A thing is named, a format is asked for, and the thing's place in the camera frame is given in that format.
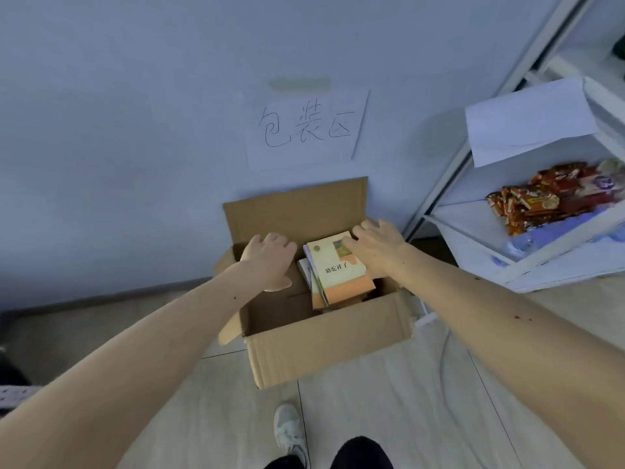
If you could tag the person's right forearm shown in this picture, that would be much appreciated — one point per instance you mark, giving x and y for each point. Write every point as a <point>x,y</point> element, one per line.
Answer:
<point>512,346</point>

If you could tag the person's left white shoe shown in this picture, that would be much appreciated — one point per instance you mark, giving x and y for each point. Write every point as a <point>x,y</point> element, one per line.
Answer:
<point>288,429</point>

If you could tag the white metal shelf rack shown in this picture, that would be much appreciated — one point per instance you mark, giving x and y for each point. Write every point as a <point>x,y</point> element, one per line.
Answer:
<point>469,219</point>

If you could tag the cream orange cover books stack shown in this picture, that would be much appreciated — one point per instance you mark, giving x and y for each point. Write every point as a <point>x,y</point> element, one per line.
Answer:
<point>342,283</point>

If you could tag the person's right leg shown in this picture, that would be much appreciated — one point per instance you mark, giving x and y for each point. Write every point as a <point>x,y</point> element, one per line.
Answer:
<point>361,454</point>

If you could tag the white paper sign on shelf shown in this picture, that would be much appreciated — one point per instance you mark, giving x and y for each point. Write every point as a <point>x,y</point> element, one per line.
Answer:
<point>527,122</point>

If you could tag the person's left forearm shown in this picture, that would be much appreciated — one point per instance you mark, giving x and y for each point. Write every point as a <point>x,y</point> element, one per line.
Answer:
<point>127,376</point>

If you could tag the grey perforated metal shelf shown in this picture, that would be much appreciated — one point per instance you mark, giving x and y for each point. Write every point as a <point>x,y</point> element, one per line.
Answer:
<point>19,395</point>

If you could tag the person's leg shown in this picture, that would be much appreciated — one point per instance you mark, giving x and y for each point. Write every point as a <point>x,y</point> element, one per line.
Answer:
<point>283,463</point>
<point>361,454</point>

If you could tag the person's right hand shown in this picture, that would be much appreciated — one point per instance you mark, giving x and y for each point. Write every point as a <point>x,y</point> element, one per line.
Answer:
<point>381,249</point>

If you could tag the person's left hand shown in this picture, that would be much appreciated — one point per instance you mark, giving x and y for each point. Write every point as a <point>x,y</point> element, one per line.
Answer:
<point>271,261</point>

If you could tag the pile of red snack packets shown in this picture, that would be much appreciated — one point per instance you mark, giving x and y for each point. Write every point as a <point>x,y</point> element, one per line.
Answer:
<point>537,200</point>

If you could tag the person's left leg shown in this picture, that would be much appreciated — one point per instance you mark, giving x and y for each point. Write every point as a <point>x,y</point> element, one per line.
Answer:
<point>283,463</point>

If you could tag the brown cardboard box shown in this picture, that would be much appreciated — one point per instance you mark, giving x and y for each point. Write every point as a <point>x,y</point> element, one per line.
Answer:
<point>317,346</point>

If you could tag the handwritten white paper wall sign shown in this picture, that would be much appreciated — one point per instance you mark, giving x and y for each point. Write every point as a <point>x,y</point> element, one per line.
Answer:
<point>302,151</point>

